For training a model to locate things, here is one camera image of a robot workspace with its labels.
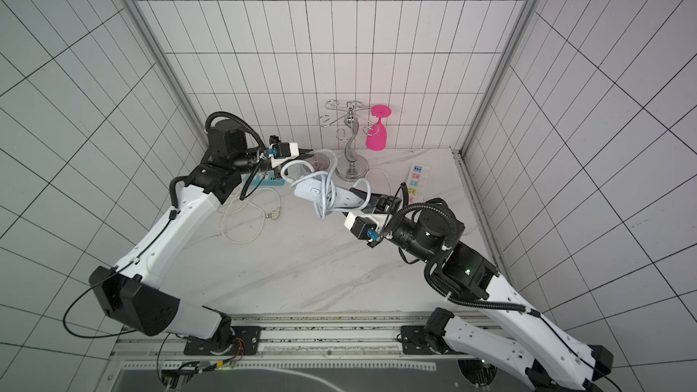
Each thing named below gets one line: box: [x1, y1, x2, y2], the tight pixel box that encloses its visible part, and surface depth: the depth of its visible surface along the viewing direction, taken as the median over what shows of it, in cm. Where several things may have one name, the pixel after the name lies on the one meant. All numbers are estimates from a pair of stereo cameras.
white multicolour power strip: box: [406, 162, 431, 205], surface depth 109 cm
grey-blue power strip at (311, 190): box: [294, 179, 364, 208], surface depth 52 cm
